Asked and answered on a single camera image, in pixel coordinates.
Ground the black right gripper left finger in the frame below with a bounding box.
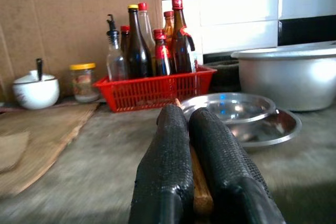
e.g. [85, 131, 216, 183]
[128, 104, 195, 224]

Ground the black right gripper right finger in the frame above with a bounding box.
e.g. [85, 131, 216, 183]
[188, 107, 287, 224]

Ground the wooden chopstick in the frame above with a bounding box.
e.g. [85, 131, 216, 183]
[174, 98, 215, 219]

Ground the shallow steel dish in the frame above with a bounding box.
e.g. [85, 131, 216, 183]
[181, 92, 277, 125]

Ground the deep steel dish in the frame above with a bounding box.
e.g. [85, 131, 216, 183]
[225, 107, 302, 148]

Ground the red plastic basket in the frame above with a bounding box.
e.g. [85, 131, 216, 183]
[93, 65, 218, 113]

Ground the large aluminium pot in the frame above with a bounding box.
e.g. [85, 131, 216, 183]
[230, 40, 336, 112]

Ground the short bottle red label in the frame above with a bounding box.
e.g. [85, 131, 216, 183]
[153, 28, 174, 77]

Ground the dark bottle yellow cap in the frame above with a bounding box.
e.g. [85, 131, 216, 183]
[125, 4, 153, 79]

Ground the clear bottle black pourer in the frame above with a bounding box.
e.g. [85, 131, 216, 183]
[106, 14, 128, 82]

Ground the glass jar yellow lid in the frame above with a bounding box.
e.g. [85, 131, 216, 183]
[69, 62, 100, 103]

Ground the large flat cardboard piece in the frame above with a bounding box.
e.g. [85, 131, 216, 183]
[0, 102, 100, 200]

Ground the tall brown bottle red cap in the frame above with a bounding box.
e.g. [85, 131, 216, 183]
[170, 0, 197, 74]

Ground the small dark bottle red cap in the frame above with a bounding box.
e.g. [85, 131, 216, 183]
[120, 25, 131, 57]

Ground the clear bottle red cap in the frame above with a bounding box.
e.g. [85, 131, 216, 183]
[138, 2, 157, 77]

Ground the amber bottle red cap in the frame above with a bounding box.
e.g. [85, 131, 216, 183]
[162, 10, 175, 51]

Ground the white ceramic lidded pot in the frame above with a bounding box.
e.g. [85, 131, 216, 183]
[12, 69, 60, 111]

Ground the upright cardboard sheet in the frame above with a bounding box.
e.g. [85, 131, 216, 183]
[0, 0, 163, 101]

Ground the black spoon handle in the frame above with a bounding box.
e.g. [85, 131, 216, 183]
[36, 58, 44, 82]

